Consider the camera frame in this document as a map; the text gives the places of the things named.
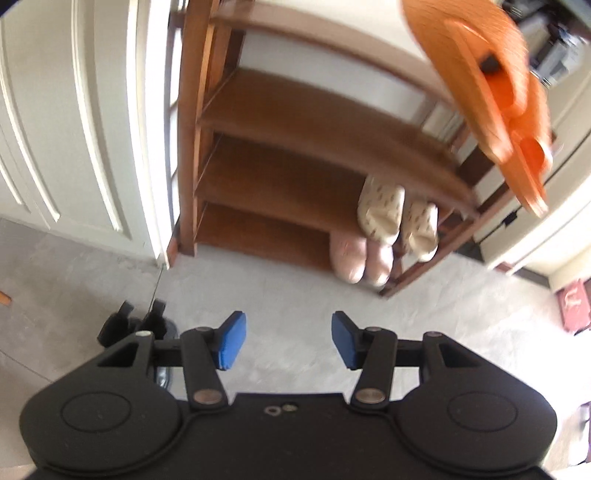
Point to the white panelled cabinet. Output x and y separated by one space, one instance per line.
69 115

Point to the orange slipper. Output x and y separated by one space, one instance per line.
452 55
531 189

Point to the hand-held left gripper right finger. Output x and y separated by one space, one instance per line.
346 341

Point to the red pink object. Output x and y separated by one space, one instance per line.
575 304

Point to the white door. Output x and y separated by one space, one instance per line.
554 221

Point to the cream heart-print slipper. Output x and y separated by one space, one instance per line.
381 207
420 230

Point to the black door hinge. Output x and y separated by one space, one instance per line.
510 220

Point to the pink fabric slipper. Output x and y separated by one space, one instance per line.
379 263
348 258

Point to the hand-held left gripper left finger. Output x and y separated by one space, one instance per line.
231 341

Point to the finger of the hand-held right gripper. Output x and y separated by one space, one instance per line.
489 64

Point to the wooden shoe rack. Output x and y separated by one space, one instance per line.
277 115

